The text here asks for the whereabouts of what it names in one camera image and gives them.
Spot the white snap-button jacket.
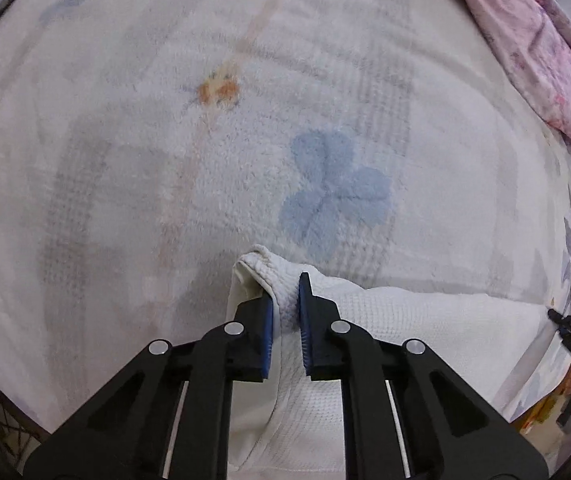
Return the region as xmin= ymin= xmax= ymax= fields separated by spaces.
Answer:
xmin=228 ymin=245 xmax=551 ymax=472

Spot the white patterned bed sheet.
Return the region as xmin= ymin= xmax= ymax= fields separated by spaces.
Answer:
xmin=0 ymin=0 xmax=571 ymax=441

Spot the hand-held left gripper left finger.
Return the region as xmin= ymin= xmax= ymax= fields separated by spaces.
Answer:
xmin=23 ymin=292 xmax=274 ymax=480

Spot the purple floral quilt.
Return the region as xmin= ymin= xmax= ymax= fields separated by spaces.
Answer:
xmin=405 ymin=0 xmax=571 ymax=153

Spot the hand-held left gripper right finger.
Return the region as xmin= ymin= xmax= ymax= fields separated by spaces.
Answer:
xmin=298 ymin=272 xmax=549 ymax=480

